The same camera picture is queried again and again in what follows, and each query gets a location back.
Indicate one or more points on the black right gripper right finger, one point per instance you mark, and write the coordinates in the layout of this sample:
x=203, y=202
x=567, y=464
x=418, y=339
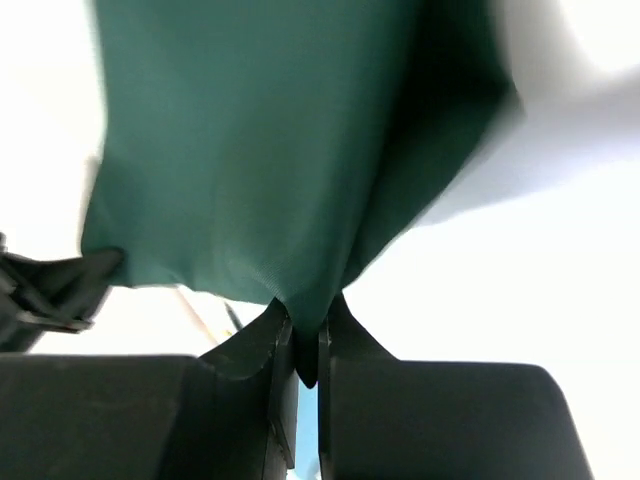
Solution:
x=384, y=418

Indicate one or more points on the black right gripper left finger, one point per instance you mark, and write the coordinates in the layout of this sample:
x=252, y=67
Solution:
x=228, y=414

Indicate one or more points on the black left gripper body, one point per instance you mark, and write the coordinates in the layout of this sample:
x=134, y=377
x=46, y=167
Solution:
x=60, y=296

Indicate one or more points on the dark green cloth placemat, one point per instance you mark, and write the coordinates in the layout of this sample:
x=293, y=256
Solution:
x=271, y=150

